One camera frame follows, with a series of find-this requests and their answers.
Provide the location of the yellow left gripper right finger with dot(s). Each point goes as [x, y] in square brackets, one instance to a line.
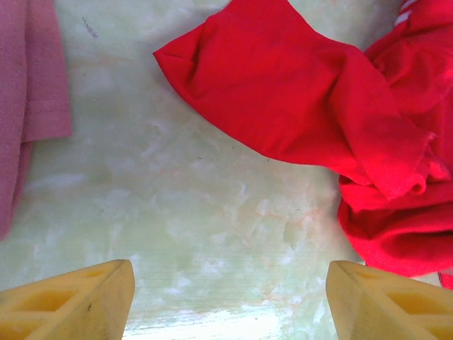
[371, 304]

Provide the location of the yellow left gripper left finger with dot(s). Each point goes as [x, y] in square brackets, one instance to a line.
[70, 304]

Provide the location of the red t-shirt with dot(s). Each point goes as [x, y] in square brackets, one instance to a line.
[283, 88]

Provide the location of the pink t-shirt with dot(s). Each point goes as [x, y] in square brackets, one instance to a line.
[32, 88]

